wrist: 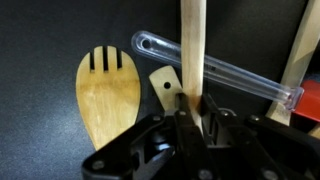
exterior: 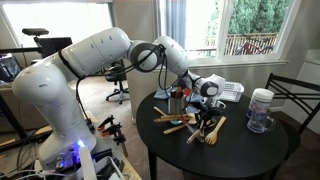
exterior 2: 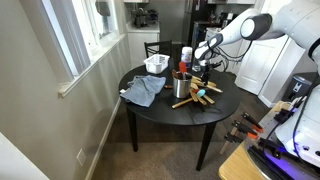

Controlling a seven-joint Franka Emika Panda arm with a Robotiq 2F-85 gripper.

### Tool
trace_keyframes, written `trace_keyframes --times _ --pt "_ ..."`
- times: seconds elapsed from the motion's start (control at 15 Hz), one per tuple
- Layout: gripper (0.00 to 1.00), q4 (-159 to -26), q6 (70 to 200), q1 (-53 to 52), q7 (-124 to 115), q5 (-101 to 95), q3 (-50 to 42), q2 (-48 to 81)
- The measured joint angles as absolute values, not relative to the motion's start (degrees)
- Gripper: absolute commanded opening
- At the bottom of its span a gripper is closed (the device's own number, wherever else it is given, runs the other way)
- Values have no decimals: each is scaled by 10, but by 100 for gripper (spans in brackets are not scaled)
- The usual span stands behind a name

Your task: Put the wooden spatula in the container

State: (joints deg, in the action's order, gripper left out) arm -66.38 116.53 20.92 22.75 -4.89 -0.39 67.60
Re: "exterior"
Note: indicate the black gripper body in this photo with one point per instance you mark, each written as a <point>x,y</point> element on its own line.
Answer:
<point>210,106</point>

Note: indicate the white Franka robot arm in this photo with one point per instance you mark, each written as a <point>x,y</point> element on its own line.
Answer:
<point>50,93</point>

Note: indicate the slotted wooden spatula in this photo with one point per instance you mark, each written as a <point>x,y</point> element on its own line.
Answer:
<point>214,135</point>

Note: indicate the steel utensil container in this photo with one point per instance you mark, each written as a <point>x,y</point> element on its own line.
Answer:
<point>176,105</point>

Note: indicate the white plastic basket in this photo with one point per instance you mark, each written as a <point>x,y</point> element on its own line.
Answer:
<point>233,93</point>

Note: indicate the wooden spoon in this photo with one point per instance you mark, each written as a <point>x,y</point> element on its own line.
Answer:
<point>176,128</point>

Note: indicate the dark brown wooden utensil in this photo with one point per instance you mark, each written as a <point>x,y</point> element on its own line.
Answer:
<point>178,92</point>

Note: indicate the long wooden stick utensil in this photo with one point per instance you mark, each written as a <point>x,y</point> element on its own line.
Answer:
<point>166,119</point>

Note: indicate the short wooden stick utensil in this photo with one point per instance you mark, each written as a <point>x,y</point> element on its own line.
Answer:
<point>160,111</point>

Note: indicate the round black table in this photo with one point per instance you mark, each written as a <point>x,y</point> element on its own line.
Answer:
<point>240,156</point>

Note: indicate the clear glass mug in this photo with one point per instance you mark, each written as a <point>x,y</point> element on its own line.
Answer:
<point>258,121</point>

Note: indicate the blue cloth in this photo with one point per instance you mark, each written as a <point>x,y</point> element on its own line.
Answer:
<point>161,94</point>

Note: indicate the white wipes canister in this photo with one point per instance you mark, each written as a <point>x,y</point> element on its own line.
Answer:
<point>260,101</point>

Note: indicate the red bicycle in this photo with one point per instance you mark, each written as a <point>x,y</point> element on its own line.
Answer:
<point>248,48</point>

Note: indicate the black dining chair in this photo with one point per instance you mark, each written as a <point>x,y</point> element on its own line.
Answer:
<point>293,136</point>

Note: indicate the black clamp long bar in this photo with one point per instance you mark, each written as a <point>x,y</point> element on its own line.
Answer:
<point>122,143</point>

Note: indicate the wooden deck railing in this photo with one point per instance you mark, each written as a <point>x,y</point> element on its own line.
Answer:
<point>263,41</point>

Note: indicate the black clamp orange tip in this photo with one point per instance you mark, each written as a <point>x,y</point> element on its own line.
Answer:
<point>111,129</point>
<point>106,121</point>

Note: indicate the grey curtain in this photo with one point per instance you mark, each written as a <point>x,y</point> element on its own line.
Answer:
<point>176,18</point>

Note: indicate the black office chair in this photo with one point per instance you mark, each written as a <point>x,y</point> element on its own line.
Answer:
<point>116,81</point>

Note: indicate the white cylinder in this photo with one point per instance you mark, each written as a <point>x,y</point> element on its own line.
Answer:
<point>87,163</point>

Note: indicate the black monitor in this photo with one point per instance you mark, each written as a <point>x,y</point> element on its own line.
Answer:
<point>53,45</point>

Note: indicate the black bag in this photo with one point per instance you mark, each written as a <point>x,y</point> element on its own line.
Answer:
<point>9,68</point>

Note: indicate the white window frame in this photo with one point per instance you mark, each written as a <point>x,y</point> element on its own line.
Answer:
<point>224,30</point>

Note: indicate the black camera on stand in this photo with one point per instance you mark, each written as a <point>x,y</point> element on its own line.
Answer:
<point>35,32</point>

